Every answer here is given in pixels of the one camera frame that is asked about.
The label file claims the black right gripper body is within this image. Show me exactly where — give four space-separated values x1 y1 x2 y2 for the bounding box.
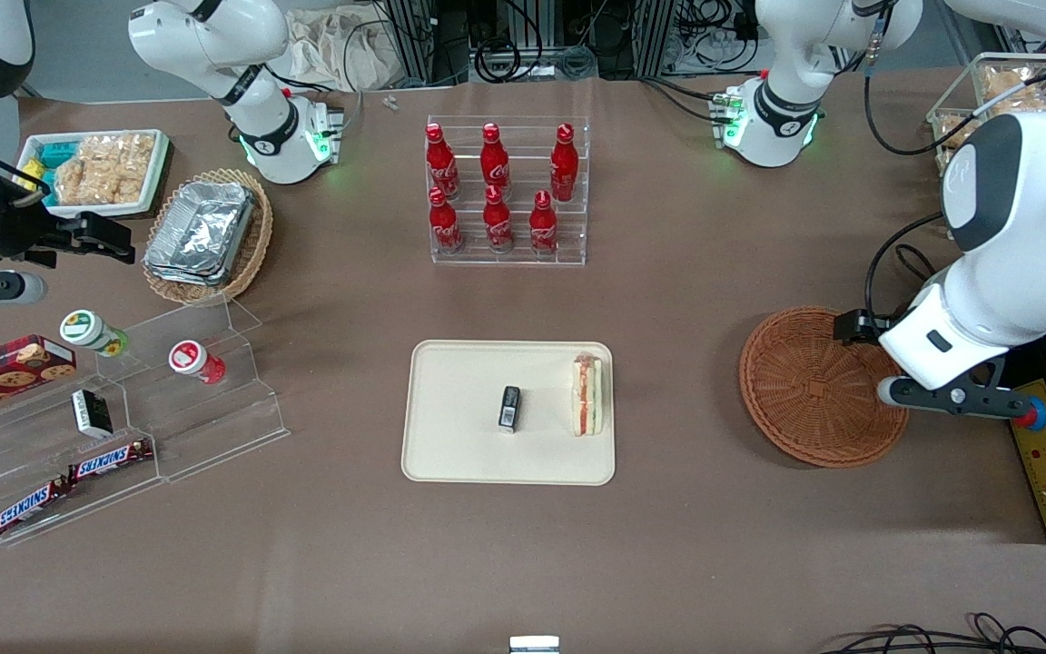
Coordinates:
0 204 81 270

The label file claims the triangle sandwich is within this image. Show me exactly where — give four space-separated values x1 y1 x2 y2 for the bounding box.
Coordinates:
571 352 607 438

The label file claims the round brown wicker basket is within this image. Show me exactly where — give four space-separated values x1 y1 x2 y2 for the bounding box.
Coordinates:
739 306 911 470

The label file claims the aluminium foil tray stack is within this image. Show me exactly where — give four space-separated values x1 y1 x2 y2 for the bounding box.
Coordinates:
143 180 257 288

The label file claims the oval tan wicker basket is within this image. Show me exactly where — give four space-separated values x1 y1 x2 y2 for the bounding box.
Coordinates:
142 168 274 306

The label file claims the cream plastic tray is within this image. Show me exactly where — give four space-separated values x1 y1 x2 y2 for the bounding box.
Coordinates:
400 340 617 487

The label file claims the white plastic snack container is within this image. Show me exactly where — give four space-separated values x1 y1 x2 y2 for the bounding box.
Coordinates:
18 129 172 222

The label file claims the green lidded cup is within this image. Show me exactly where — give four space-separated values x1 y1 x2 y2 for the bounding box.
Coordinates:
59 309 130 358

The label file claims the red lidded cup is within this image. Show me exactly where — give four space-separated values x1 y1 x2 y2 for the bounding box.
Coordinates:
168 340 227 385

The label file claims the red cookie box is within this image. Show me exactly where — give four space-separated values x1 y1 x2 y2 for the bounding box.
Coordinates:
0 334 78 421

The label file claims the small black white box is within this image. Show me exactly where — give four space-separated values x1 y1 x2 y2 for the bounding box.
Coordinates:
71 389 114 438

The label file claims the clear acrylic step shelf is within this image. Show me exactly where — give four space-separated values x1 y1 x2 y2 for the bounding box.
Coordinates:
0 295 292 548

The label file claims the Snickers bar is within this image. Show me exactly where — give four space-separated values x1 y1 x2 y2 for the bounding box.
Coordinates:
68 439 154 483
0 478 73 538

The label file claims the white cloth bag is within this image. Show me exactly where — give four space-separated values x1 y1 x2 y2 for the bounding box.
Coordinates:
285 7 417 94

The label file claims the red cola bottle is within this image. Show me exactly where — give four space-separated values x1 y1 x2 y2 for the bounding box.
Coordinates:
425 124 460 201
528 190 560 257
550 124 580 203
483 185 515 253
429 187 465 255
480 124 511 193

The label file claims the clear acrylic bottle rack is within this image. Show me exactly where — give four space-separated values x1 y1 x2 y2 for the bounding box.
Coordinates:
426 115 592 267

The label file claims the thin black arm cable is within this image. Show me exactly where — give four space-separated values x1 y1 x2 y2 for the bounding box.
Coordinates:
863 211 945 319

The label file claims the black cable grey sleeve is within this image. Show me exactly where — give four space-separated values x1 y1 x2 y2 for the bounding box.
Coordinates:
863 18 1046 157

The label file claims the white wire basket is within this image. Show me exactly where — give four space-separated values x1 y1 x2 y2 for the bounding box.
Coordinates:
927 53 1046 178

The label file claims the tangled black floor cable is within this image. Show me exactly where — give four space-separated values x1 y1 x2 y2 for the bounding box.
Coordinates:
818 613 1046 654

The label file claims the coiled black cable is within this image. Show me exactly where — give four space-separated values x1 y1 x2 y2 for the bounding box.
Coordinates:
473 36 524 84

